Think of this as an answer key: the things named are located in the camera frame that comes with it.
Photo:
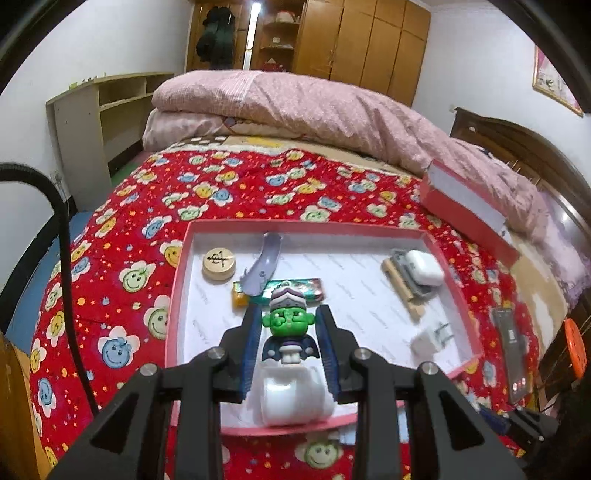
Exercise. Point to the wooden block stick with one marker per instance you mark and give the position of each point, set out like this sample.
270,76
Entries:
401,288

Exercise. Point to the wooden wardrobe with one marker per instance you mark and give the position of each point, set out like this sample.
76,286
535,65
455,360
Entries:
369,46

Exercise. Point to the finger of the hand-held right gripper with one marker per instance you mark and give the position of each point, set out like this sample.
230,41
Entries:
526,429

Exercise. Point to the wooden door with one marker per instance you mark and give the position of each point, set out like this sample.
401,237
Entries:
240,27

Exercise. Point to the white earbuds case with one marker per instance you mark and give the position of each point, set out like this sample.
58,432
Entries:
425,267

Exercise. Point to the brown wooden cabinet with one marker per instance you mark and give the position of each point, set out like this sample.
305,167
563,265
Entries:
14,415

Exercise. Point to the red shallow cardboard box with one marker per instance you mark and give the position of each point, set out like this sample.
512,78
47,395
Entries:
369,323

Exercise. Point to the wall power outlet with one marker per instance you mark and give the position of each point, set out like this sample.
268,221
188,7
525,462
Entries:
59,178

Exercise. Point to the black smartphone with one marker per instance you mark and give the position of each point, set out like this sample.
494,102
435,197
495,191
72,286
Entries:
512,350

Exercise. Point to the framed wall picture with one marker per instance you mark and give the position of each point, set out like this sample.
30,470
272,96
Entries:
554,83

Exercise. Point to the grey plastic shoehorn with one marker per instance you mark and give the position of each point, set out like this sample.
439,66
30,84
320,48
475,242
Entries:
265,258

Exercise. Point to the white tape roll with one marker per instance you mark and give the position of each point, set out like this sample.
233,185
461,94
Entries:
295,397

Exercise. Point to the green faced toy figurine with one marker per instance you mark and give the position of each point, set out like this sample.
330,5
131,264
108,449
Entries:
286,323

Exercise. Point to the dark wooden headboard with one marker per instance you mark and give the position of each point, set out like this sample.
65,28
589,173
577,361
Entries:
531,138

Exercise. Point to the white charger plug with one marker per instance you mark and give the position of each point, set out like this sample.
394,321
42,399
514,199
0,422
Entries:
427,344

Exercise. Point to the red smiley printed blanket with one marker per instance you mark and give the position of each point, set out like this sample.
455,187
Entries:
115,277

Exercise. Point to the white object on shelf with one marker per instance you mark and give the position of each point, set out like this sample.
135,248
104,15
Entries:
286,17

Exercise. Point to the pink quilt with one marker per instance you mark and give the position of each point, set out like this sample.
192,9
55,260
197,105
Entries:
323,106

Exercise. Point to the red cloth on shelf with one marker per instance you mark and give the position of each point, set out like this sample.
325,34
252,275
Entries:
272,65

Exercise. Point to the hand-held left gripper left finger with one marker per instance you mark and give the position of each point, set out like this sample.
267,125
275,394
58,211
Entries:
249,350

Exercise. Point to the lilac lace pillowcase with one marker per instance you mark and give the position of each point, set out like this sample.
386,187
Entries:
561,258

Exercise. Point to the black hanging jacket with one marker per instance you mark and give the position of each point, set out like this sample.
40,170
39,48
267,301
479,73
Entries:
214,41

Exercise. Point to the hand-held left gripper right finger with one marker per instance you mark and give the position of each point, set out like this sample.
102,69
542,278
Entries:
330,350

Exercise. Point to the beige open bookshelf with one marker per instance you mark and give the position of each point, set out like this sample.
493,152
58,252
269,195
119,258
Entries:
78,138

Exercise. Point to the red cardboard box lid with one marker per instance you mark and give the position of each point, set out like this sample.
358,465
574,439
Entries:
461,194

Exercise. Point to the orange stool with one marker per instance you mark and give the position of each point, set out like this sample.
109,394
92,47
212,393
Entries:
575,346

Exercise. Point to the round wooden chess piece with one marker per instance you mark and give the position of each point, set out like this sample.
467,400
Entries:
219,264

